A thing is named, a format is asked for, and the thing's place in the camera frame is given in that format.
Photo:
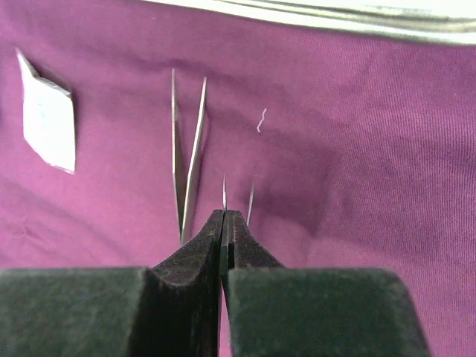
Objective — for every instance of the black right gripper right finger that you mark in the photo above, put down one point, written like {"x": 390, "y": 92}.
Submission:
{"x": 278, "y": 311}

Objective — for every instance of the metal mesh tray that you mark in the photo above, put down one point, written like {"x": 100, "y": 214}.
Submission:
{"x": 442, "y": 22}

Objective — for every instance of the purple cloth wrap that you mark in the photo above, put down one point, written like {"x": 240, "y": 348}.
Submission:
{"x": 363, "y": 148}

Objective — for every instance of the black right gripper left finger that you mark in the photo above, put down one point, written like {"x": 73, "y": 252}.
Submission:
{"x": 171, "y": 309}

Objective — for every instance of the white blue label packet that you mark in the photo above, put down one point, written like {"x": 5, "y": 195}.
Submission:
{"x": 48, "y": 118}

